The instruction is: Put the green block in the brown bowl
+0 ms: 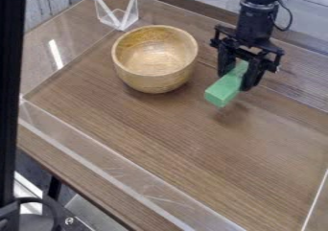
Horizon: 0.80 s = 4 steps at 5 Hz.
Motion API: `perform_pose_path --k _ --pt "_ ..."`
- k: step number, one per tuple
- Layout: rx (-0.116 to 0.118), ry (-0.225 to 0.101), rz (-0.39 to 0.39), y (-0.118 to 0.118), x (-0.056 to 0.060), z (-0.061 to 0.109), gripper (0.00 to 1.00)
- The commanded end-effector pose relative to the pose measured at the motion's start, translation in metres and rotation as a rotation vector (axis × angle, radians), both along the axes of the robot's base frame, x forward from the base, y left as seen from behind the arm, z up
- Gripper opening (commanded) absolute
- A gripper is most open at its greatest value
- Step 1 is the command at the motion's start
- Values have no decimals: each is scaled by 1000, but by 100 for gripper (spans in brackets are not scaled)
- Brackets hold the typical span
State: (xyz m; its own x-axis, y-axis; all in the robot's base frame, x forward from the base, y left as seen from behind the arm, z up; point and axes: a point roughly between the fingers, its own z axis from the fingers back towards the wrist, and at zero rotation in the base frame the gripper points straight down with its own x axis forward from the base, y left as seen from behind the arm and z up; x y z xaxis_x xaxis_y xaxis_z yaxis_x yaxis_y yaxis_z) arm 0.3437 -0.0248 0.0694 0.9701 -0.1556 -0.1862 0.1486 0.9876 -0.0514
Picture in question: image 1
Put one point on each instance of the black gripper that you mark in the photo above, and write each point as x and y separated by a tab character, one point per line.
262	52

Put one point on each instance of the green rectangular block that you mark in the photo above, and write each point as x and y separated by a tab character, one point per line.
221	92

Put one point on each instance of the light wooden bowl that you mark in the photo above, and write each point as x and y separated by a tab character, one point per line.
154	58

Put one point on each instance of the black table leg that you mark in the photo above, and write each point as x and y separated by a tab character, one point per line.
54	188

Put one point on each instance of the clear acrylic corner bracket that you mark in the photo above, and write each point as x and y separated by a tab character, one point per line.
118	19

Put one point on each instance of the clear acrylic tray wall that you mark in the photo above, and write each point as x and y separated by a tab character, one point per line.
126	191

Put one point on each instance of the black vertical post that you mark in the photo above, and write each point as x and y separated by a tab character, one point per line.
13	10

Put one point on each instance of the black metal base plate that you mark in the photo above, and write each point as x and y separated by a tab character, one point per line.
69	221

